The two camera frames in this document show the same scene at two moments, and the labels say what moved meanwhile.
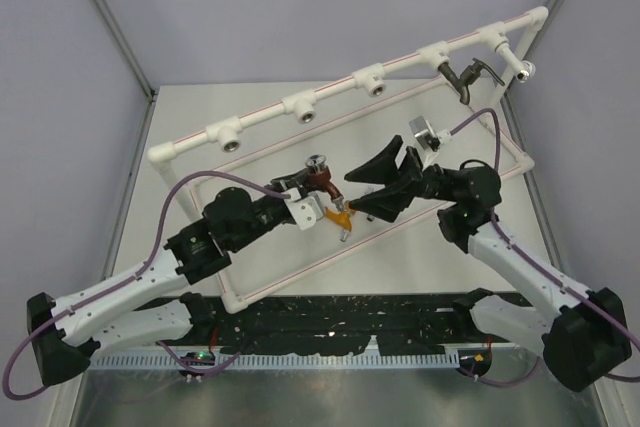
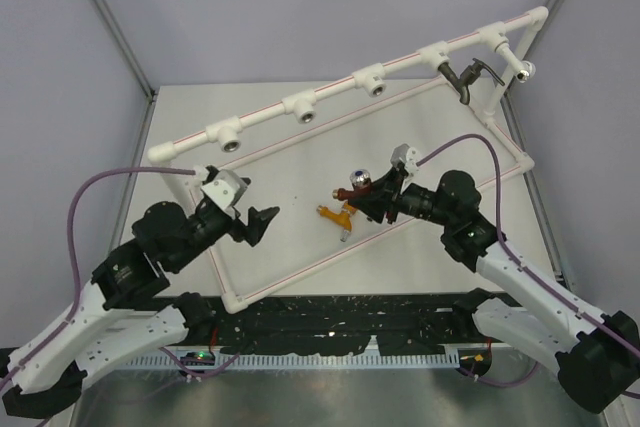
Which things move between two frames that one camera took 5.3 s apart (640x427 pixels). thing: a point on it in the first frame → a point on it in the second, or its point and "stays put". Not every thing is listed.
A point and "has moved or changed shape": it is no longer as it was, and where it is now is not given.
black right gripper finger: x=387 y=203 stays put
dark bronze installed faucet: x=468 y=75 stays put
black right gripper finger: x=380 y=169 → x=386 y=185
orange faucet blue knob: x=342 y=218 stays put
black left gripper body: x=279 y=211 → x=235 y=225
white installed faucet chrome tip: x=522 y=69 stays put
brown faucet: x=319 y=178 has moved or changed shape
